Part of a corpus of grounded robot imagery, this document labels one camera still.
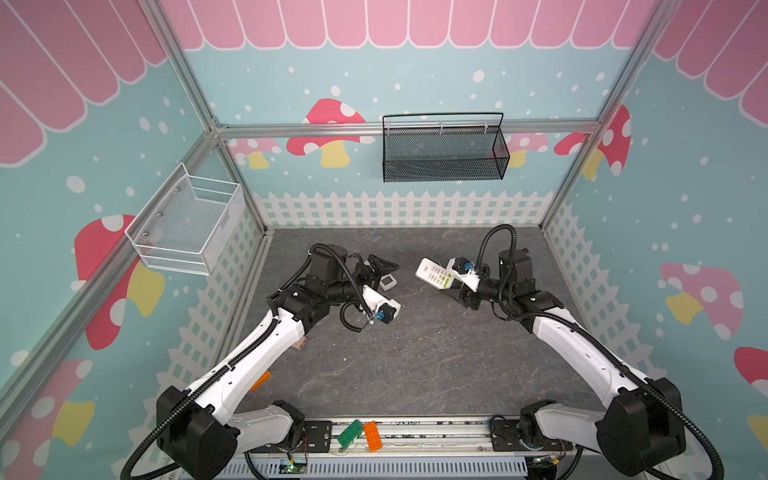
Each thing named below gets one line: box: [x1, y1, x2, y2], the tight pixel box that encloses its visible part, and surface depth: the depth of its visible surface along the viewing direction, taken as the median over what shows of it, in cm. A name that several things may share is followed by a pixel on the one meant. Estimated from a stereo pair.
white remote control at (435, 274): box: [415, 257, 454, 290], surface depth 79 cm
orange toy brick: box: [364, 421, 383, 452], surface depth 76 cm
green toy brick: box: [336, 419, 363, 449], surface depth 76 cm
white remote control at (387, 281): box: [379, 274, 397, 291], surface depth 105 cm
